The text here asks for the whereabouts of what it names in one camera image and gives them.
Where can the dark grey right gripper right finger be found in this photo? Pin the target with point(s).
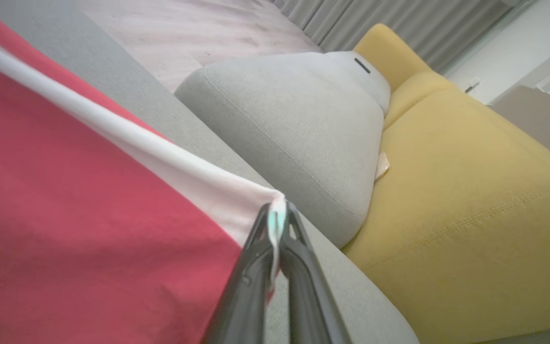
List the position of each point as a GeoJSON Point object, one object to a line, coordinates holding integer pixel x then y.
{"type": "Point", "coordinates": [308, 296]}

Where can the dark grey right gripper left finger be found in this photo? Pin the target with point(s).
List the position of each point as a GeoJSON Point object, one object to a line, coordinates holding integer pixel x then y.
{"type": "Point", "coordinates": [251, 286]}

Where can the red white basketball jersey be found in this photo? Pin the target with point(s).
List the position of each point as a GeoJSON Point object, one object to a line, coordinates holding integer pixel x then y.
{"type": "Point", "coordinates": [89, 229]}

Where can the beige sofa tag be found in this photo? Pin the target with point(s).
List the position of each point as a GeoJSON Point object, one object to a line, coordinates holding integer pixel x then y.
{"type": "Point", "coordinates": [382, 166]}

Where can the grey sofa end cushion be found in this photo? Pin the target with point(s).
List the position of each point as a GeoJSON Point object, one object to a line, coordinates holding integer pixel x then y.
{"type": "Point", "coordinates": [294, 143]}

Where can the large yellow sofa backrest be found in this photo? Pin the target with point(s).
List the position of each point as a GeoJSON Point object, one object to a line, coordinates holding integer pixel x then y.
{"type": "Point", "coordinates": [470, 229]}

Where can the black cushion label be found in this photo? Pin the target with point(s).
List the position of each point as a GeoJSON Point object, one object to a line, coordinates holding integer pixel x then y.
{"type": "Point", "coordinates": [362, 65]}

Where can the small yellow sofa armrest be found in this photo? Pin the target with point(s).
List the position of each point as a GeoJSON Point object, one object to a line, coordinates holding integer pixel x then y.
{"type": "Point", "coordinates": [389, 52]}

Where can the grey pleated curtain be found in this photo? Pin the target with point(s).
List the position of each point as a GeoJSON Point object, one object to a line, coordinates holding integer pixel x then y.
{"type": "Point", "coordinates": [399, 19]}

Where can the white wall socket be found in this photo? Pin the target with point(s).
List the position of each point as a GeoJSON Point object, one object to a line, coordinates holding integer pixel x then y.
{"type": "Point", "coordinates": [471, 86]}

